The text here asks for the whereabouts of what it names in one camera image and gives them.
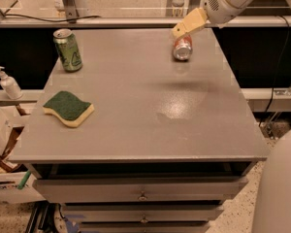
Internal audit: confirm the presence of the grey drawer cabinet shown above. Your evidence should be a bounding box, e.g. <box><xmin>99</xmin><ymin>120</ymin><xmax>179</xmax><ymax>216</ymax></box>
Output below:
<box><xmin>9</xmin><ymin>27</ymin><xmax>272</xmax><ymax>233</ymax></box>

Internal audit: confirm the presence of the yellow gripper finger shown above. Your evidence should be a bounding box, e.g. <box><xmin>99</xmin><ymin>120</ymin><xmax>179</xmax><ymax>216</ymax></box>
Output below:
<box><xmin>172</xmin><ymin>22</ymin><xmax>187</xmax><ymax>40</ymax></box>

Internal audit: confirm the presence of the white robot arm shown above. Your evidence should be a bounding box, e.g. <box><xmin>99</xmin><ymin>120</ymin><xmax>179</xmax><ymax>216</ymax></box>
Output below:
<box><xmin>172</xmin><ymin>0</ymin><xmax>291</xmax><ymax>233</ymax></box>

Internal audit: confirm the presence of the black hanging cable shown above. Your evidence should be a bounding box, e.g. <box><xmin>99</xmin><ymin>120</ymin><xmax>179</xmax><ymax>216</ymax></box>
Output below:
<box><xmin>258</xmin><ymin>15</ymin><xmax>291</xmax><ymax>128</ymax></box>

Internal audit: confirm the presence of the top grey drawer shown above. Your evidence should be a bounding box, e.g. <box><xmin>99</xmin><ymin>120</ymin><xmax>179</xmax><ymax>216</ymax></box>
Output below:
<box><xmin>33</xmin><ymin>177</ymin><xmax>248</xmax><ymax>203</ymax></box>

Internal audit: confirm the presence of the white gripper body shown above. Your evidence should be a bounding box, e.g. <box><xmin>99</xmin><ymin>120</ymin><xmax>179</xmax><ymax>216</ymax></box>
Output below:
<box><xmin>182</xmin><ymin>8</ymin><xmax>208</xmax><ymax>32</ymax></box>

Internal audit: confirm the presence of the green soda can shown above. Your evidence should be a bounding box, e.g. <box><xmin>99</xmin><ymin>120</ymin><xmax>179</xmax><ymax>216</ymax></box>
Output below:
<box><xmin>53</xmin><ymin>28</ymin><xmax>82</xmax><ymax>72</ymax></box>

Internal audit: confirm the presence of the white pump bottle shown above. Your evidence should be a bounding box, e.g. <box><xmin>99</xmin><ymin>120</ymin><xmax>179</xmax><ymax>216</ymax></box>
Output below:
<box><xmin>0</xmin><ymin>66</ymin><xmax>22</xmax><ymax>100</ymax></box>

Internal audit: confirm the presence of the green marker pen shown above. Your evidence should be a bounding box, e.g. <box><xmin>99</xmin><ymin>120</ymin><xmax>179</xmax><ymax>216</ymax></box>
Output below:
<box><xmin>17</xmin><ymin>170</ymin><xmax>31</xmax><ymax>190</ymax></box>

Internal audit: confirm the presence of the black cable on ledge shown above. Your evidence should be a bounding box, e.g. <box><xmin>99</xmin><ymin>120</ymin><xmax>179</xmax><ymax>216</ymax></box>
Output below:
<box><xmin>0</xmin><ymin>0</ymin><xmax>102</xmax><ymax>23</ymax></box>

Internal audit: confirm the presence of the middle grey drawer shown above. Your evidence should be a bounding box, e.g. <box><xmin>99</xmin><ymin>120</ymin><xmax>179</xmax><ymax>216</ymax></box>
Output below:
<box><xmin>63</xmin><ymin>203</ymin><xmax>223</xmax><ymax>223</ymax></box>

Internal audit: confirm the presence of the green and yellow sponge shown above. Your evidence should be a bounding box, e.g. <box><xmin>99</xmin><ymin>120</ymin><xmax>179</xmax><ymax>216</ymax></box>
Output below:
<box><xmin>43</xmin><ymin>91</ymin><xmax>94</xmax><ymax>128</ymax></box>

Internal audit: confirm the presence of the bottom grey drawer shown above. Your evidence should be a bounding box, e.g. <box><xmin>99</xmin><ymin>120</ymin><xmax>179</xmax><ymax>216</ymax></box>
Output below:
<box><xmin>80</xmin><ymin>222</ymin><xmax>210</xmax><ymax>233</ymax></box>

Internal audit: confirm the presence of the red coke can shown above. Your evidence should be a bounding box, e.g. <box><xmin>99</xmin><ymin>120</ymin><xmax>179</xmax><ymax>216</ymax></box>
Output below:
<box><xmin>173</xmin><ymin>36</ymin><xmax>193</xmax><ymax>61</ymax></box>

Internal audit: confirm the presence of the grey drawer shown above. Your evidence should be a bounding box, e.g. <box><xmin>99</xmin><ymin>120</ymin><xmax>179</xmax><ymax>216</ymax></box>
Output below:
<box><xmin>33</xmin><ymin>177</ymin><xmax>248</xmax><ymax>203</ymax></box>
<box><xmin>80</xmin><ymin>222</ymin><xmax>210</xmax><ymax>233</ymax></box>
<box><xmin>63</xmin><ymin>203</ymin><xmax>223</xmax><ymax>223</ymax></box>

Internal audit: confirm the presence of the white cardboard box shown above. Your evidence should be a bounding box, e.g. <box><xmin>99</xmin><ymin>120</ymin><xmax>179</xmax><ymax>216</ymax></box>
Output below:
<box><xmin>0</xmin><ymin>103</ymin><xmax>44</xmax><ymax>204</ymax></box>

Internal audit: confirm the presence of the left metal bracket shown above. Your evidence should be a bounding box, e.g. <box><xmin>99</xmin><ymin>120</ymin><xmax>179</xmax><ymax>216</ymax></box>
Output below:
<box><xmin>62</xmin><ymin>0</ymin><xmax>79</xmax><ymax>23</ymax></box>

